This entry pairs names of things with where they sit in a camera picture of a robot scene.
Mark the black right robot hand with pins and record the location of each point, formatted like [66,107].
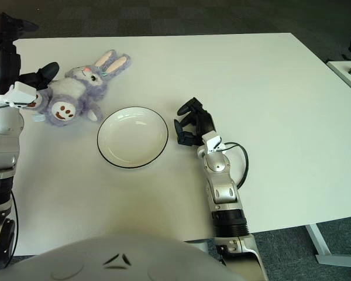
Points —
[204,123]

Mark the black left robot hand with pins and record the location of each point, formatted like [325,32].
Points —
[3,67]

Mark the purple plush bunny doll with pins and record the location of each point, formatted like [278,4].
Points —
[76,93]

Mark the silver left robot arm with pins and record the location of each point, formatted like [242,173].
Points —
[3,140]

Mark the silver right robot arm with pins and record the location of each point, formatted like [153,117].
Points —
[222,193]

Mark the white plate with black rim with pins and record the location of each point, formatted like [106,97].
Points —
[133,137]

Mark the white right wrist connector box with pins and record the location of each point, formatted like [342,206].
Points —
[212,140]

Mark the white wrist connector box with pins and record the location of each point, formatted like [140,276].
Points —
[20,93]
[212,140]

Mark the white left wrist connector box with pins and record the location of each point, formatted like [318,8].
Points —
[20,93]

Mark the white side table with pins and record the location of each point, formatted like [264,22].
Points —
[342,71]

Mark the grey robot torso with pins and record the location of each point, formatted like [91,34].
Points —
[120,257]

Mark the white table leg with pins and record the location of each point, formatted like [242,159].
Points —
[319,243]

